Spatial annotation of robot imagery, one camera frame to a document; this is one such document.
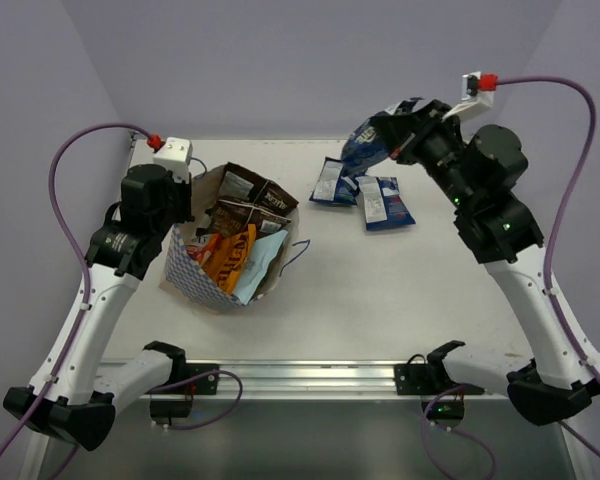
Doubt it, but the small orange white packet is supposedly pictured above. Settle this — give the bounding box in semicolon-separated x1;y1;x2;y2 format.
186;233;221;266

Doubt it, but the orange snack packet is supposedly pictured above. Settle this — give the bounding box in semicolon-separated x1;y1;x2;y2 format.
202;224;257;295

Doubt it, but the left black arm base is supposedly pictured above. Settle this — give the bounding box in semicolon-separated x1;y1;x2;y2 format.
149;363;220;425

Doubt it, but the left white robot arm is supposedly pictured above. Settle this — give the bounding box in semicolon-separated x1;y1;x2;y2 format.
3;164;192;451

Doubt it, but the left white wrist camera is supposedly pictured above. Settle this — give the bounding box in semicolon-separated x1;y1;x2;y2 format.
153;137;192;178

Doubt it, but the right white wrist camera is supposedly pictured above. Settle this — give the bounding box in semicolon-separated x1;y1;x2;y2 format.
442;71;498;122

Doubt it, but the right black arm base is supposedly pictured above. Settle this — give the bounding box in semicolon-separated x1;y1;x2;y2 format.
393;353;485;428

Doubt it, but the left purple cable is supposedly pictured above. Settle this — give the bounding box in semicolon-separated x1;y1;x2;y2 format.
0;122;162;480

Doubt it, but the light blue snack packet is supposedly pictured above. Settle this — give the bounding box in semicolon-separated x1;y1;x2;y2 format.
233;230;288;305

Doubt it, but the blue white snack packet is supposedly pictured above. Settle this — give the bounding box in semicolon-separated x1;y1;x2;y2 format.
309;157;359;206

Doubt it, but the aluminium front rail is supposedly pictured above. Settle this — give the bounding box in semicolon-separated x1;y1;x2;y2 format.
97;357;511;401

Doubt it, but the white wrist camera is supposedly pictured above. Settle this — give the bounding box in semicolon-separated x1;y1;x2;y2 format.
153;137;192;178
442;71;498;122

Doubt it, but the dark brown kettle chips bag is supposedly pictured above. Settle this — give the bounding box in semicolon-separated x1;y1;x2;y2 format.
218;163;298;216

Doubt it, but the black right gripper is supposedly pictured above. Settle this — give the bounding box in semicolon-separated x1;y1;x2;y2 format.
367;100;472;212

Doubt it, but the checkered blue paper bag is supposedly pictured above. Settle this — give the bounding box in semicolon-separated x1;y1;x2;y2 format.
160;165;300;313

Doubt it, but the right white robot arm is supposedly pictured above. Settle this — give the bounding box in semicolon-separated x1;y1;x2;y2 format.
371;100;600;426

